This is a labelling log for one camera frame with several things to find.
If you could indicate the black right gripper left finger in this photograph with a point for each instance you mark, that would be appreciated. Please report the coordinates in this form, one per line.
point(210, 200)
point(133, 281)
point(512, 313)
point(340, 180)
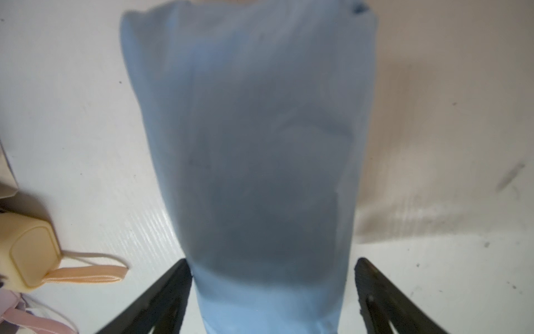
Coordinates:
point(160, 309)

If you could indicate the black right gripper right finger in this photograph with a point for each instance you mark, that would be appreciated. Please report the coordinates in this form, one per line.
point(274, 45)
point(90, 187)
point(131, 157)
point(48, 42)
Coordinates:
point(384, 308)

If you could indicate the pink sleeved umbrella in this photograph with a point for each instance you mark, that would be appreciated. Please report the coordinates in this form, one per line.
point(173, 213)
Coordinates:
point(15, 318)

